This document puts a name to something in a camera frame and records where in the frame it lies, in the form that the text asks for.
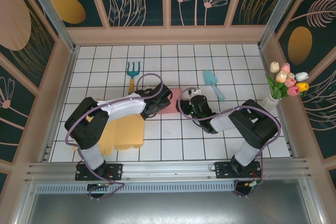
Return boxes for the pink paper box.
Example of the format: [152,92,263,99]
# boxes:
[156,87,184,116]

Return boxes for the yellow paper box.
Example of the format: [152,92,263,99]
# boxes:
[72,99,145,155]

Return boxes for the light teal garden trowel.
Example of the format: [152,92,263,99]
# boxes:
[203,69,226,102]

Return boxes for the white ribbed vase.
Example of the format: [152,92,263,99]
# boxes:
[261,94,281,112]

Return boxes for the artificial tulip bouquet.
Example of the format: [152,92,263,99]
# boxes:
[265,61,310,101]

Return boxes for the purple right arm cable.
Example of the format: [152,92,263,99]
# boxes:
[177,89,281,198]

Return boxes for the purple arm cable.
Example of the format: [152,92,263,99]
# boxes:
[65,73,165,201]
[177,89,281,198]

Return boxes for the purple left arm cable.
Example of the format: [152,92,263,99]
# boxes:
[65,73,165,201]

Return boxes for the teal garden fork wooden handle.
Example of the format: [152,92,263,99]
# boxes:
[125,61,141,96]

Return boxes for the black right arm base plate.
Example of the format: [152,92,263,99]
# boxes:
[214,161,264,180]

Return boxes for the aluminium mounting rail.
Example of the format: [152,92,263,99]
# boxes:
[25,158,312,183]

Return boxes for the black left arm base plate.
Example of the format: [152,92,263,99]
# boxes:
[75,163,124,182]

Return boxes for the slotted grey cable duct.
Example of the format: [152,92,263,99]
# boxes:
[35,183,237,195]

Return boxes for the aluminium right corner post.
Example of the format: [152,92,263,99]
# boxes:
[257,0,308,50]

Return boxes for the aluminium corner post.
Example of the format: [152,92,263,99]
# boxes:
[257,0,308,50]
[20,0,80,53]

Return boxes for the aluminium left corner post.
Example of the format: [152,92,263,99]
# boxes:
[20,0,80,53]

